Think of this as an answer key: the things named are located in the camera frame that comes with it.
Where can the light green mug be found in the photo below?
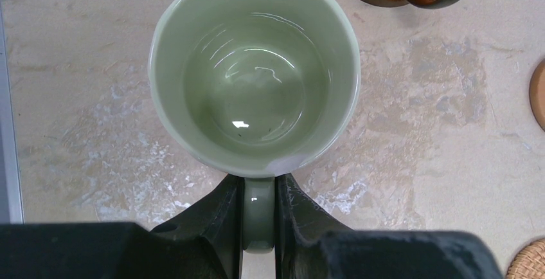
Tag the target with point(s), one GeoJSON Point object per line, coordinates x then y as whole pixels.
{"type": "Point", "coordinates": [256, 89]}

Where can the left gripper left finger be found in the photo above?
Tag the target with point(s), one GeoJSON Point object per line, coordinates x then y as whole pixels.
{"type": "Point", "coordinates": [203, 241]}

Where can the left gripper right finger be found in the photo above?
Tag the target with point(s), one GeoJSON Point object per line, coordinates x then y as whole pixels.
{"type": "Point", "coordinates": [310, 243]}

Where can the woven rattan coaster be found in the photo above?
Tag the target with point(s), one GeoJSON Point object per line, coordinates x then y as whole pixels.
{"type": "Point", "coordinates": [528, 263]}

